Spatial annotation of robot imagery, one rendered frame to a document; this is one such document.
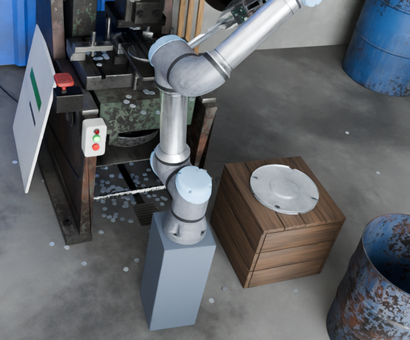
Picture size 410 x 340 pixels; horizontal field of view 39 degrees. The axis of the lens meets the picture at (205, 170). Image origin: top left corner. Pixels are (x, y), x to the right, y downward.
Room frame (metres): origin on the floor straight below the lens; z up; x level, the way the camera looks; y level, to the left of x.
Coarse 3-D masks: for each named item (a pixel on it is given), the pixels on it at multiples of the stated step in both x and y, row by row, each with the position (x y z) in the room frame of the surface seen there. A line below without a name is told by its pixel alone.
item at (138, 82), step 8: (128, 48) 1.94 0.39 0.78; (136, 48) 1.95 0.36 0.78; (144, 48) 1.96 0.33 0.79; (128, 56) 1.88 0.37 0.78; (136, 56) 1.89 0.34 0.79; (144, 56) 1.90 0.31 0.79; (136, 64) 1.84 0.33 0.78; (144, 64) 1.85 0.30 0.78; (136, 72) 1.80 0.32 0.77; (144, 72) 1.80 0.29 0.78; (152, 72) 1.81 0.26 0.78; (136, 80) 1.87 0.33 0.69; (144, 80) 1.76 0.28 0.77; (152, 80) 1.91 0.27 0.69; (136, 88) 1.87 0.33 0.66; (144, 88) 1.89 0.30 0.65
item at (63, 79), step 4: (56, 76) 1.67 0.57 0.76; (60, 76) 1.67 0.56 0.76; (64, 76) 1.68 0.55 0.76; (68, 76) 1.69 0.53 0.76; (56, 80) 1.65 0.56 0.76; (60, 80) 1.65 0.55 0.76; (64, 80) 1.66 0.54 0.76; (68, 80) 1.66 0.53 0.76; (72, 80) 1.67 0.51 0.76; (56, 84) 1.64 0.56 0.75; (60, 84) 1.63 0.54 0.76; (64, 84) 1.64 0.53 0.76; (68, 84) 1.65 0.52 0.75; (72, 84) 1.66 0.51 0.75; (64, 88) 1.67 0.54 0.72
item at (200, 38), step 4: (232, 16) 1.83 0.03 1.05; (224, 20) 1.77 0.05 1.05; (228, 20) 1.83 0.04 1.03; (216, 24) 1.74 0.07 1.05; (220, 24) 1.76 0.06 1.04; (208, 28) 1.71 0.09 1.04; (212, 28) 1.72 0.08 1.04; (216, 28) 1.82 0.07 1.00; (220, 28) 1.92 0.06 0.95; (208, 32) 1.75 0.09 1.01; (212, 32) 1.86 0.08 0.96; (196, 36) 1.69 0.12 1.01; (200, 36) 1.69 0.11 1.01; (204, 36) 1.87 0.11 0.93; (208, 36) 1.90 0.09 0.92; (192, 40) 1.68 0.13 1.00; (196, 40) 1.72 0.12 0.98; (200, 40) 1.87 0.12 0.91; (188, 44) 1.68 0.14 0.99; (192, 44) 1.73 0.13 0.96; (196, 44) 1.86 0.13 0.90; (192, 48) 1.88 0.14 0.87
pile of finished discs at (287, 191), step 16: (256, 176) 1.89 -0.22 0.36; (272, 176) 1.91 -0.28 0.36; (288, 176) 1.94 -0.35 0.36; (304, 176) 1.96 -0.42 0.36; (256, 192) 1.78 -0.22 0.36; (272, 192) 1.81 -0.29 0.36; (288, 192) 1.82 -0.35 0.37; (304, 192) 1.85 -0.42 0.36; (272, 208) 1.71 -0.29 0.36; (288, 208) 1.73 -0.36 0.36; (304, 208) 1.75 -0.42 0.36
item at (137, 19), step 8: (120, 0) 1.98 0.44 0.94; (128, 0) 1.94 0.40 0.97; (136, 0) 1.94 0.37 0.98; (144, 0) 1.96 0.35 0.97; (152, 0) 1.97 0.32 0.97; (160, 0) 2.00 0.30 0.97; (120, 8) 1.98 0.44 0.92; (128, 8) 1.94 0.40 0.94; (136, 8) 1.92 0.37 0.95; (144, 8) 1.94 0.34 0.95; (152, 8) 1.96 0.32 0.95; (160, 8) 2.01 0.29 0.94; (128, 16) 1.94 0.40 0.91; (136, 16) 1.92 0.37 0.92; (144, 16) 1.94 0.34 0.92; (152, 16) 1.96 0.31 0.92; (160, 16) 2.01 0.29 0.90
